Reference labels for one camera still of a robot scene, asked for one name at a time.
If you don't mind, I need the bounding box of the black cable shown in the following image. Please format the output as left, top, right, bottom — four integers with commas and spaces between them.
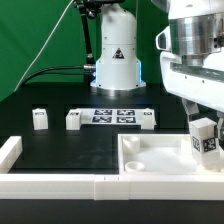
22, 65, 98, 86

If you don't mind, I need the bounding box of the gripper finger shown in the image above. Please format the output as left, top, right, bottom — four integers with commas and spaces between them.
182, 98, 199, 122
217, 111, 224, 140

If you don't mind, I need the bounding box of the white square table top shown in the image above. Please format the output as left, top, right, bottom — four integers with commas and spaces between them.
118, 134, 224, 174

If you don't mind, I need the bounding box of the white U-shaped fence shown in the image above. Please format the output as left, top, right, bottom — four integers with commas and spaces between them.
0, 136, 224, 200

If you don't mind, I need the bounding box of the white cable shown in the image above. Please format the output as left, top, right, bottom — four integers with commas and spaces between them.
13, 0, 75, 93

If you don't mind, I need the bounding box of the AprilTag marker sheet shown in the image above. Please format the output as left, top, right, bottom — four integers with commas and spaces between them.
71, 108, 148, 126

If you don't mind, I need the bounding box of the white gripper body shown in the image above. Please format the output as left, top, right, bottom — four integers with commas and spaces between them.
156, 27, 224, 113

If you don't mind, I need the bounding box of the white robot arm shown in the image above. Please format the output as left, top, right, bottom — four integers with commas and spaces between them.
91, 0, 224, 141

